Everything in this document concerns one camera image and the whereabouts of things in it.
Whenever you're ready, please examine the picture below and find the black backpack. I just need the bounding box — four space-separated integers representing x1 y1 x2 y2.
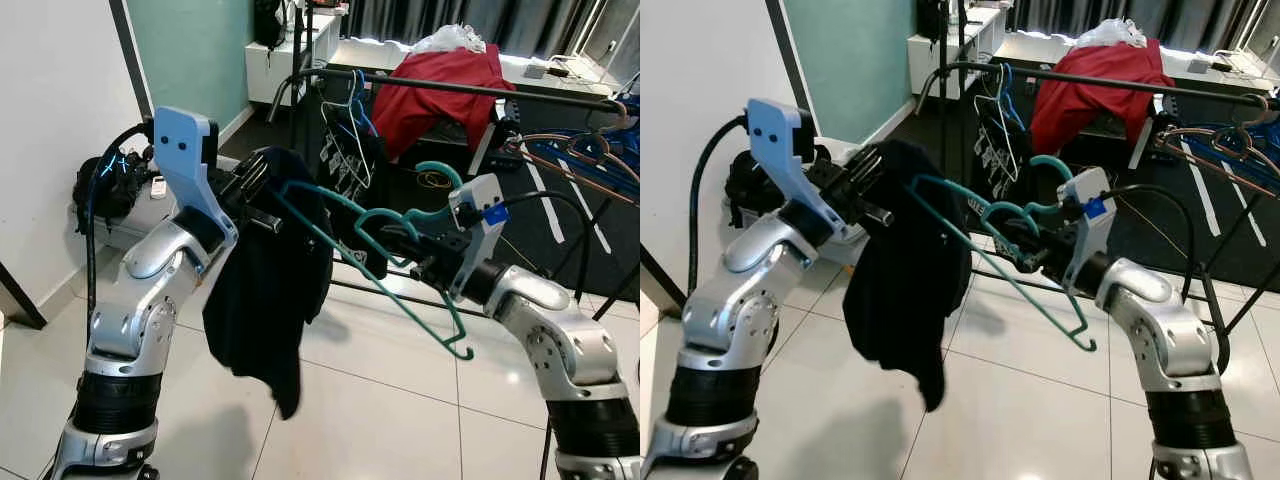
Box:
72 150 151 236
725 150 791 229

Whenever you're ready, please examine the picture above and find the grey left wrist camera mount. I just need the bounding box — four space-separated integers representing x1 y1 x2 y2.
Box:
152 105 241 246
745 97 851 241

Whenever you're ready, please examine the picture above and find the green plastic hanger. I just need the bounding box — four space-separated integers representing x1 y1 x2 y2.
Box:
910 153 1098 353
270 160 476 361

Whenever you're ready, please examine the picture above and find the red cloth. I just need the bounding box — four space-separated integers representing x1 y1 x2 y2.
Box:
372 45 516 161
1030 40 1171 156

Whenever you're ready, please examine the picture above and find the dark window curtain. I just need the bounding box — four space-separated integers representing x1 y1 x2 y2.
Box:
1010 0 1261 51
345 0 601 56

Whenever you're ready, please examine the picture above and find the dark navy garment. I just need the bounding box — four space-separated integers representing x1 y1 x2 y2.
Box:
843 140 973 413
203 147 336 421

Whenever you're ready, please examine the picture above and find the white plastic bag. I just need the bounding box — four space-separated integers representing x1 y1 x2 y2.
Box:
1072 20 1149 49
410 25 488 56

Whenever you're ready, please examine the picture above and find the black metal clothes rack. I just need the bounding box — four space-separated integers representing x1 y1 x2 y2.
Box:
268 0 641 326
915 0 1280 371

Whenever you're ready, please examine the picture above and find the white shelf unit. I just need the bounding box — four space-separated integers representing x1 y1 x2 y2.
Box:
245 12 346 106
908 8 1006 99

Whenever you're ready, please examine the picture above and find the white window ledge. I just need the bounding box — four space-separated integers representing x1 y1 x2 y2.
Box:
330 38 621 99
995 30 1280 96

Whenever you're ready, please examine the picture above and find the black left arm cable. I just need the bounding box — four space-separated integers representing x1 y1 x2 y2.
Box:
688 115 751 296
85 120 156 331

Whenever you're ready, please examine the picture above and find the black bag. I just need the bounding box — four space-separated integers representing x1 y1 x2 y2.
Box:
253 0 291 49
915 0 951 41

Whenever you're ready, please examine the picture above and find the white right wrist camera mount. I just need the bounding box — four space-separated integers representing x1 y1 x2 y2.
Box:
1058 167 1116 291
448 173 508 301

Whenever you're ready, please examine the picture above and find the blue plastic hanger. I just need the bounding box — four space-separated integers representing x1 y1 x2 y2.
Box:
350 68 379 136
995 62 1023 126

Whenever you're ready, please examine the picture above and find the black and white machine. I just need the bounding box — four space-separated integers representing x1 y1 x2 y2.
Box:
1130 95 1186 171
470 95 526 176

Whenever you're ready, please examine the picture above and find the white plastic hanger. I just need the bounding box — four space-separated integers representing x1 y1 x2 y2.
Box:
975 65 1021 181
320 78 373 191

